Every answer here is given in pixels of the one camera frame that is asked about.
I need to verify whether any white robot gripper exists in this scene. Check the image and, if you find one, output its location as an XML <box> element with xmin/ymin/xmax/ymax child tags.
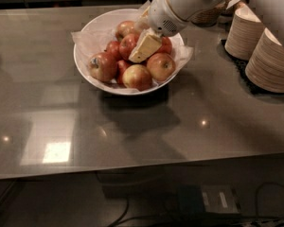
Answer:
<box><xmin>129</xmin><ymin>0</ymin><xmax>188</xmax><ymax>63</ymax></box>

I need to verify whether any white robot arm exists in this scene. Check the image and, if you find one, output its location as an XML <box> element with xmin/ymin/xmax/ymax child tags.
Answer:
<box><xmin>135</xmin><ymin>0</ymin><xmax>284</xmax><ymax>48</ymax></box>

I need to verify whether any top yellow-red apple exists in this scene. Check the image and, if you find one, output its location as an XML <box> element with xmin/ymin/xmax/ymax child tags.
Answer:
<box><xmin>115</xmin><ymin>20</ymin><xmax>140</xmax><ymax>42</ymax></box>

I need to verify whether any yellow-red apple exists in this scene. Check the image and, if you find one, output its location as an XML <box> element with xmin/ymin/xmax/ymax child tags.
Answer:
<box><xmin>122</xmin><ymin>64</ymin><xmax>152</xmax><ymax>91</ymax></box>
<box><xmin>115</xmin><ymin>20</ymin><xmax>140</xmax><ymax>42</ymax></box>
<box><xmin>147</xmin><ymin>53</ymin><xmax>176</xmax><ymax>81</ymax></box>

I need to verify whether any right dark red apple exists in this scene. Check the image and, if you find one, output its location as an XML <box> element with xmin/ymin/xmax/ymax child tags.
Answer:
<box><xmin>157</xmin><ymin>37</ymin><xmax>172</xmax><ymax>54</ymax></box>

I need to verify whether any small red apple left-centre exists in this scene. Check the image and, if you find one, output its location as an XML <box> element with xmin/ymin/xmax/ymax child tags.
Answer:
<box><xmin>105</xmin><ymin>41</ymin><xmax>122</xmax><ymax>61</ymax></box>

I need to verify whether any right front yellow-red apple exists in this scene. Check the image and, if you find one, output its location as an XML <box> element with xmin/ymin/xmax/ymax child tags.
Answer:
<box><xmin>147</xmin><ymin>53</ymin><xmax>176</xmax><ymax>81</ymax></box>

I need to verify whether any hidden red apple in middle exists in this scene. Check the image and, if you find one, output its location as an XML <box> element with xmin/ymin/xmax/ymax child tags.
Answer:
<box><xmin>115</xmin><ymin>60</ymin><xmax>131</xmax><ymax>84</ymax></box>

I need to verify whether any white ceramic bowl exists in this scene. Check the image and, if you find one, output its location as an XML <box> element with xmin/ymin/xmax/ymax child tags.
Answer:
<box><xmin>73</xmin><ymin>9</ymin><xmax>185</xmax><ymax>96</ymax></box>

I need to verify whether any left red apple with sticker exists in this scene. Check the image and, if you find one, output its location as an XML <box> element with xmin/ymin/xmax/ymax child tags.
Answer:
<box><xmin>88</xmin><ymin>52</ymin><xmax>117</xmax><ymax>82</ymax></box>

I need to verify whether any white paper bowl liner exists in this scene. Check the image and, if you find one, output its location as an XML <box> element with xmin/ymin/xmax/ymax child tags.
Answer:
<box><xmin>70</xmin><ymin>0</ymin><xmax>195</xmax><ymax>92</ymax></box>

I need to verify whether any glass jar with cereal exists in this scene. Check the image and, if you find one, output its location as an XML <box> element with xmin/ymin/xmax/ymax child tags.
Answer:
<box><xmin>191</xmin><ymin>2</ymin><xmax>227</xmax><ymax>26</ymax></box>

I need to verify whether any rear stack of paper plates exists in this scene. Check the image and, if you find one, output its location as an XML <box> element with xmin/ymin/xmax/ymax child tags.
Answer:
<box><xmin>224</xmin><ymin>4</ymin><xmax>265</xmax><ymax>61</ymax></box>

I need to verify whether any stack of paper plates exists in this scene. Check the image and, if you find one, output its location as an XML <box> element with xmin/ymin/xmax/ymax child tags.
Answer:
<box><xmin>224</xmin><ymin>4</ymin><xmax>265</xmax><ymax>61</ymax></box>
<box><xmin>245</xmin><ymin>28</ymin><xmax>284</xmax><ymax>94</ymax></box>

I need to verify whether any black tray under plates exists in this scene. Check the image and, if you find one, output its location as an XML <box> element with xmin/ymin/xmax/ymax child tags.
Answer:
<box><xmin>226</xmin><ymin>52</ymin><xmax>284</xmax><ymax>95</ymax></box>

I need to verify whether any front stack of paper plates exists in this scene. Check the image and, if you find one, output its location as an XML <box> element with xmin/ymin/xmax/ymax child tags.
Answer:
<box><xmin>245</xmin><ymin>28</ymin><xmax>284</xmax><ymax>94</ymax></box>

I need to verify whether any black box under table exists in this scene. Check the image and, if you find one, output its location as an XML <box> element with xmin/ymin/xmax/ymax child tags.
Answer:
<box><xmin>177</xmin><ymin>184</ymin><xmax>241</xmax><ymax>216</ymax></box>

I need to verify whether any black cable right floor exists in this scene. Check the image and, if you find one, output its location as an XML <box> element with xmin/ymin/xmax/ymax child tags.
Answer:
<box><xmin>255</xmin><ymin>182</ymin><xmax>284</xmax><ymax>219</ymax></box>

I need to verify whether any black cable floor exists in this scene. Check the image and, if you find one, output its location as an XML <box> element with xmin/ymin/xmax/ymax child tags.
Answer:
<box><xmin>107</xmin><ymin>196</ymin><xmax>131</xmax><ymax>227</ymax></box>
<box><xmin>255</xmin><ymin>182</ymin><xmax>284</xmax><ymax>219</ymax></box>

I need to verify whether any black cable left floor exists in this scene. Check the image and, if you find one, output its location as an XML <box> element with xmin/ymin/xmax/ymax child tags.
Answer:
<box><xmin>107</xmin><ymin>196</ymin><xmax>131</xmax><ymax>227</ymax></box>

